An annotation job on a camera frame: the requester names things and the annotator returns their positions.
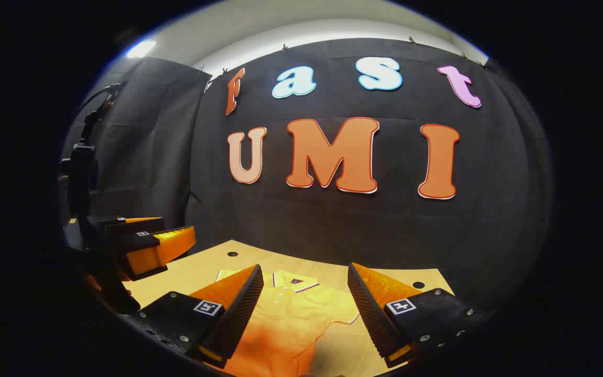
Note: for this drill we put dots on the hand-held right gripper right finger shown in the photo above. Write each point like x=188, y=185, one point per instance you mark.
x=367, y=314

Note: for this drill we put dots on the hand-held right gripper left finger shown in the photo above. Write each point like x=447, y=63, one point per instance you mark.
x=241, y=314

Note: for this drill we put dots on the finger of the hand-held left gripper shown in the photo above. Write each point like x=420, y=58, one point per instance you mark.
x=160, y=248
x=134, y=226

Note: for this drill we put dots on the orange T-shirt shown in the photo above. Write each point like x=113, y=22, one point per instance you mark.
x=291, y=314

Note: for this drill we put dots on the black backdrop cloth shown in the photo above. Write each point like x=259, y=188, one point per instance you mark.
x=333, y=230

